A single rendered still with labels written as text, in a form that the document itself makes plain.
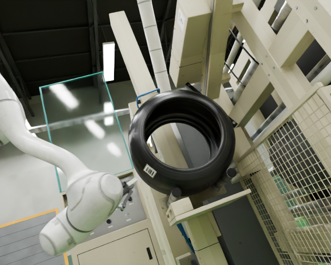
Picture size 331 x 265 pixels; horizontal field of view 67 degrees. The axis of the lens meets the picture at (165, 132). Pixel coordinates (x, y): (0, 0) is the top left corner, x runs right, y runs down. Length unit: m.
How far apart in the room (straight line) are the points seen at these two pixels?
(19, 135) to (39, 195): 9.75
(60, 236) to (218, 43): 1.19
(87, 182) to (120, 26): 1.69
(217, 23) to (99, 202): 1.08
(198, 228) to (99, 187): 0.96
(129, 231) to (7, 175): 9.62
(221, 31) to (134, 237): 1.38
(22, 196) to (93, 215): 10.13
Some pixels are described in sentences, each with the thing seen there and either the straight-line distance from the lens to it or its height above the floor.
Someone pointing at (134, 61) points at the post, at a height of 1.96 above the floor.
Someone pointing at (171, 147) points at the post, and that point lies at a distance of 1.61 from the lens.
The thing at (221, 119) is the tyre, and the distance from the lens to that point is 1.32.
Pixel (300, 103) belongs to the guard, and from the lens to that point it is 1.01.
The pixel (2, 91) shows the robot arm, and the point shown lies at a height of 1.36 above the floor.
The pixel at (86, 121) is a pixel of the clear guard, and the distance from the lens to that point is 2.13.
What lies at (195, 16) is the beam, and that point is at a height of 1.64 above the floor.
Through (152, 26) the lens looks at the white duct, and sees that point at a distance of 2.38.
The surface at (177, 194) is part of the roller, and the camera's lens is 1.15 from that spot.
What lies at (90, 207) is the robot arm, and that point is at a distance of 0.68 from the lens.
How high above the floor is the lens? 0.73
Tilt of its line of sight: 22 degrees up
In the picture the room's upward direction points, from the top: 22 degrees counter-clockwise
